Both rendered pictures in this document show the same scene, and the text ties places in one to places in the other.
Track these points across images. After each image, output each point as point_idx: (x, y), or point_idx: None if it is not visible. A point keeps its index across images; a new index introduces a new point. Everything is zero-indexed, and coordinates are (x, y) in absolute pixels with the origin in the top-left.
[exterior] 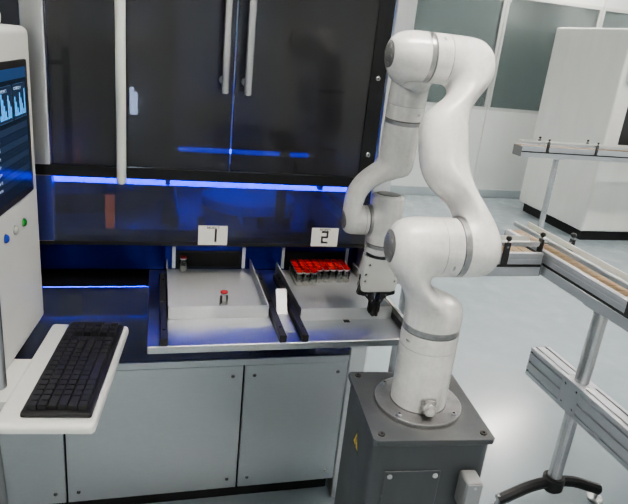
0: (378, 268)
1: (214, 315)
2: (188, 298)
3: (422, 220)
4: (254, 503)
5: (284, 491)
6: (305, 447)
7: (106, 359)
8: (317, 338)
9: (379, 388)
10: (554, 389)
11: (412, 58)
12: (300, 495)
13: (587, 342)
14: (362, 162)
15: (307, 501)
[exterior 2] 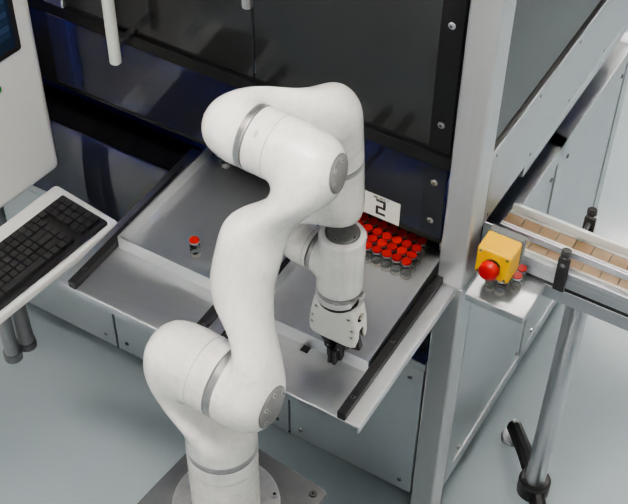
0: (326, 314)
1: (165, 266)
2: (175, 222)
3: (176, 341)
4: (314, 462)
5: (362, 469)
6: (371, 439)
7: (44, 266)
8: None
9: None
10: None
11: (210, 145)
12: (376, 486)
13: None
14: (433, 132)
15: (376, 499)
